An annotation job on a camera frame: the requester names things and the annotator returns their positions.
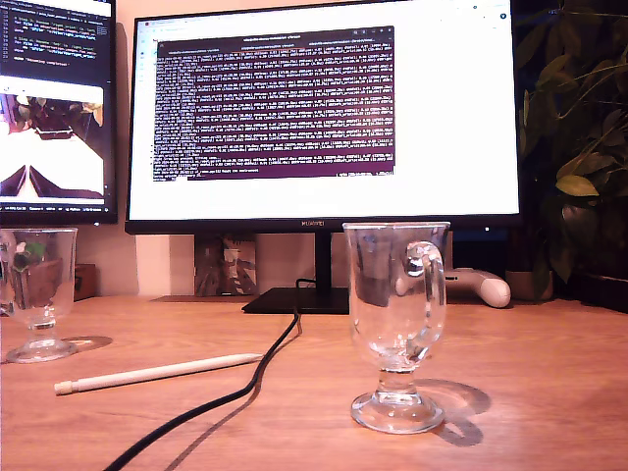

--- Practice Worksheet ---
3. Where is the green leafy plant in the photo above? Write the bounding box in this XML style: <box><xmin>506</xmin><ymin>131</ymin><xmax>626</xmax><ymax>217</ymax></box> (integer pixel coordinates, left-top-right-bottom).
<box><xmin>512</xmin><ymin>0</ymin><xmax>628</xmax><ymax>295</ymax></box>

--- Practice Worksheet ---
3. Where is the thick black table cable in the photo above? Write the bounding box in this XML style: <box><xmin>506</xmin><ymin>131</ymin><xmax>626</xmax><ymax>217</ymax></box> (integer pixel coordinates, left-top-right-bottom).
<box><xmin>102</xmin><ymin>278</ymin><xmax>319</xmax><ymax>471</ymax></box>

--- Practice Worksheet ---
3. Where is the brown cardboard box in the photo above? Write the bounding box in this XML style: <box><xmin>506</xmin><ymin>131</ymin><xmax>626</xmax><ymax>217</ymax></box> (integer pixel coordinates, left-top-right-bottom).
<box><xmin>74</xmin><ymin>263</ymin><xmax>98</xmax><ymax>301</ymax></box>

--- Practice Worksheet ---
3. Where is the large black Huawei monitor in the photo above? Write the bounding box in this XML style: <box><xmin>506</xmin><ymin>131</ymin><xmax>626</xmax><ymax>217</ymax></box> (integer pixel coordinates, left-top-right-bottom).
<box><xmin>125</xmin><ymin>0</ymin><xmax>525</xmax><ymax>315</ymax></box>

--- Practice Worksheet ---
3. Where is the pale plant pot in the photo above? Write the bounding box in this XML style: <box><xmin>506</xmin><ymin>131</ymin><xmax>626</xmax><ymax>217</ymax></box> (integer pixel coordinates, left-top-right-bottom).
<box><xmin>504</xmin><ymin>269</ymin><xmax>555</xmax><ymax>301</ymax></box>

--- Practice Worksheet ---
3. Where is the patterned picture card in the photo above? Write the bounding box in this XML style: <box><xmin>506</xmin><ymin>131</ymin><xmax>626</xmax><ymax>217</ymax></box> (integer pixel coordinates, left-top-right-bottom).
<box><xmin>194</xmin><ymin>234</ymin><xmax>259</xmax><ymax>297</ymax></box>

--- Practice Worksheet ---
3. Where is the white pen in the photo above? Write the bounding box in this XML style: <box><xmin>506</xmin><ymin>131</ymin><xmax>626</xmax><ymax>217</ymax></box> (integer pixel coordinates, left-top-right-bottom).
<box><xmin>53</xmin><ymin>352</ymin><xmax>265</xmax><ymax>396</ymax></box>

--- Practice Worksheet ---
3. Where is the white game controller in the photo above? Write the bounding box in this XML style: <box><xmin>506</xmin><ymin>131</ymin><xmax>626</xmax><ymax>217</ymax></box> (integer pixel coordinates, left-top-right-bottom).
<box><xmin>395</xmin><ymin>266</ymin><xmax>512</xmax><ymax>309</ymax></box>

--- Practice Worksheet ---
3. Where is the black code monitor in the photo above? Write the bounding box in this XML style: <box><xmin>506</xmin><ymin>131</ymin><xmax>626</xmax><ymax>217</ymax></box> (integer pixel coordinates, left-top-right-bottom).
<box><xmin>0</xmin><ymin>0</ymin><xmax>120</xmax><ymax>227</ymax></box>

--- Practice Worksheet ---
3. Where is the small glass cup with handle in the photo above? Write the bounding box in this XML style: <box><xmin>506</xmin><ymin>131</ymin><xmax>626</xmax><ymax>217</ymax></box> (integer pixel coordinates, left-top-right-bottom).
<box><xmin>341</xmin><ymin>221</ymin><xmax>451</xmax><ymax>436</ymax></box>
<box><xmin>0</xmin><ymin>227</ymin><xmax>79</xmax><ymax>365</ymax></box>

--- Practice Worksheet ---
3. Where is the black planter box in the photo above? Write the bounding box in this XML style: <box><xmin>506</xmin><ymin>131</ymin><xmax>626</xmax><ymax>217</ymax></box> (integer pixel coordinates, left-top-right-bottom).
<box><xmin>573</xmin><ymin>272</ymin><xmax>628</xmax><ymax>313</ymax></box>

